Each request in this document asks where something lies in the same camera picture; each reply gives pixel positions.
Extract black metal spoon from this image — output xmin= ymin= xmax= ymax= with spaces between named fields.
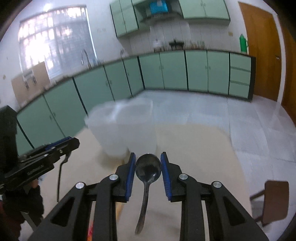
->
xmin=135 ymin=154 xmax=162 ymax=235

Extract green lower kitchen cabinets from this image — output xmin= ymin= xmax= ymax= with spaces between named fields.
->
xmin=16 ymin=50 xmax=256 ymax=154

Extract green kitchen cabinets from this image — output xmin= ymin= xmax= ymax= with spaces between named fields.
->
xmin=110 ymin=0 xmax=230 ymax=38
xmin=16 ymin=50 xmax=256 ymax=154

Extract chrome kitchen faucet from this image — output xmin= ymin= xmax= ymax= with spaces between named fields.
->
xmin=81 ymin=49 xmax=92 ymax=69

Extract green upper kitchen cabinets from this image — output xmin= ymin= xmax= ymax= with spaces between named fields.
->
xmin=110 ymin=0 xmax=230 ymax=38

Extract white plastic container left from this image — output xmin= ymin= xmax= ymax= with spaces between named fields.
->
xmin=84 ymin=101 xmax=127 ymax=158

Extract white plastic container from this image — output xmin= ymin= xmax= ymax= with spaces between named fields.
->
xmin=116 ymin=98 xmax=157 ymax=157
xmin=84 ymin=101 xmax=127 ymax=158

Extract brown wooden chair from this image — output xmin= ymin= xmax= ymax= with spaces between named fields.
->
xmin=249 ymin=180 xmax=290 ymax=226

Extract cardboard box on counter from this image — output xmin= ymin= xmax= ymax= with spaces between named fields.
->
xmin=11 ymin=62 xmax=51 ymax=106

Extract white plastic container right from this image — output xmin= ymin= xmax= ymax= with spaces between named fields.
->
xmin=116 ymin=98 xmax=157 ymax=157

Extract window with blinds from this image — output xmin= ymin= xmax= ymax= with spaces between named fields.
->
xmin=18 ymin=5 xmax=97 ymax=79

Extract black wok pan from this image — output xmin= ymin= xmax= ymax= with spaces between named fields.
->
xmin=169 ymin=40 xmax=185 ymax=50

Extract green thermos bottle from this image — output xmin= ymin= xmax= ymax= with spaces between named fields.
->
xmin=239 ymin=34 xmax=248 ymax=54

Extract brown wooden door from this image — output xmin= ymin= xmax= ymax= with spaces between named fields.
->
xmin=239 ymin=2 xmax=295 ymax=121

